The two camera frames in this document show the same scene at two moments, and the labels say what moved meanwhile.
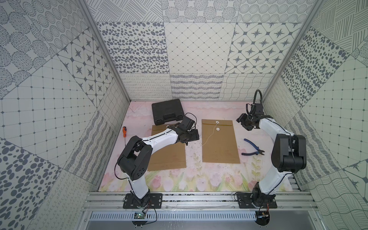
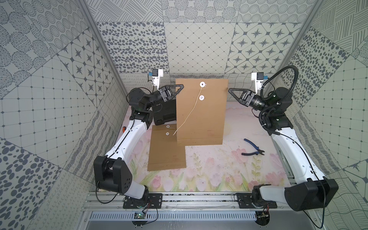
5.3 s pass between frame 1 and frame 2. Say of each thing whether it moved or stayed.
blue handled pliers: stayed
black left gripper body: moved
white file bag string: moved
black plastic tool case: stayed
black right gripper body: moved
